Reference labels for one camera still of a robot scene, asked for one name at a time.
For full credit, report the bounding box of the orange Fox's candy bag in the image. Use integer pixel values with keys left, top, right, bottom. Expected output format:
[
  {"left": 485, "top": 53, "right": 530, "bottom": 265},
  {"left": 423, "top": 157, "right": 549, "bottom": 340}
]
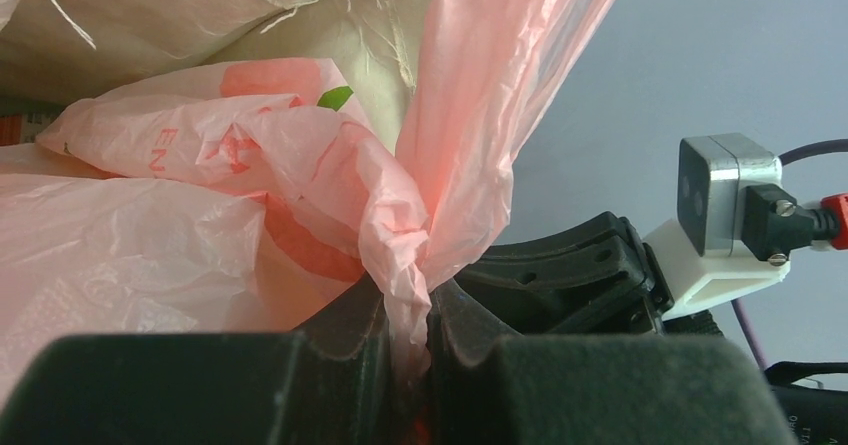
[{"left": 0, "top": 113, "right": 59, "bottom": 146}]

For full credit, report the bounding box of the beige canvas tote bag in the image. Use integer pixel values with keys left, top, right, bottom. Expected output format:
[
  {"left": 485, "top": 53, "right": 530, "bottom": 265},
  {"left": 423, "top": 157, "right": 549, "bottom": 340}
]
[{"left": 1, "top": 0, "right": 430, "bottom": 148}]

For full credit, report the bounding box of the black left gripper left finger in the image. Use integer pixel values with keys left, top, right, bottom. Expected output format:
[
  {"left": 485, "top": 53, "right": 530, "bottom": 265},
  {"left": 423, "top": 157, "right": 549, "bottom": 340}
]
[{"left": 1, "top": 277, "right": 391, "bottom": 444}]

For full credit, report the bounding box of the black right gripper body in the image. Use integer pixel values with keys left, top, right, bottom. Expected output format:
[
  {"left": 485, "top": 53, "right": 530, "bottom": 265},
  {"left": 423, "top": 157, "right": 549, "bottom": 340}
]
[{"left": 453, "top": 211, "right": 727, "bottom": 337}]

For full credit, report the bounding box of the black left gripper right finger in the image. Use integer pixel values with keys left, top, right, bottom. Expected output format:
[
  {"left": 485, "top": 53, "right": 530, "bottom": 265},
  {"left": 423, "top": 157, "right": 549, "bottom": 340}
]
[{"left": 430, "top": 282, "right": 795, "bottom": 444}]

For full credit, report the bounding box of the pink plastic grocery bag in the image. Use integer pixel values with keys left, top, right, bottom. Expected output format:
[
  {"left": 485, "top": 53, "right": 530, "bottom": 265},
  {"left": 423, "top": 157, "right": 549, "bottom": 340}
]
[{"left": 1, "top": 0, "right": 615, "bottom": 396}]

